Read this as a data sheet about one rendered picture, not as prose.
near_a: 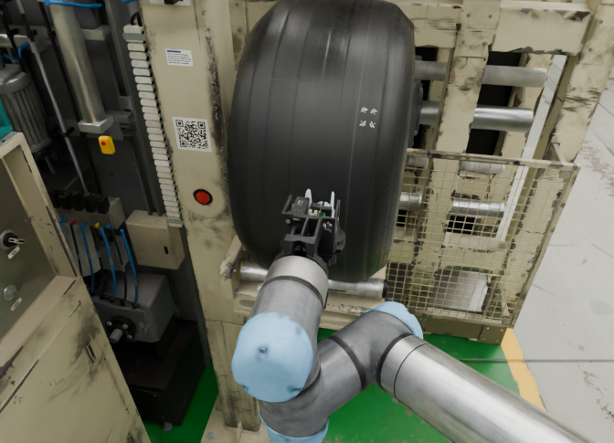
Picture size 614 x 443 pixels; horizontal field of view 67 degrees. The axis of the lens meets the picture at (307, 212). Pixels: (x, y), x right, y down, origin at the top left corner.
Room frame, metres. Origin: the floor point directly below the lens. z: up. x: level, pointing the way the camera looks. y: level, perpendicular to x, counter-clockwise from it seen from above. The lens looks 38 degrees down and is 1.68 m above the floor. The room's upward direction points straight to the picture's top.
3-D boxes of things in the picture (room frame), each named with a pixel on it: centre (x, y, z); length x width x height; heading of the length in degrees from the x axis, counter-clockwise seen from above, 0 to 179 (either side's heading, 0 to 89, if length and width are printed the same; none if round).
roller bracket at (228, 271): (0.93, 0.15, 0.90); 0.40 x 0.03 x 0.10; 170
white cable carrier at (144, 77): (0.91, 0.31, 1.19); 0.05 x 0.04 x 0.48; 170
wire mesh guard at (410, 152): (1.18, -0.32, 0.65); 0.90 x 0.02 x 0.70; 80
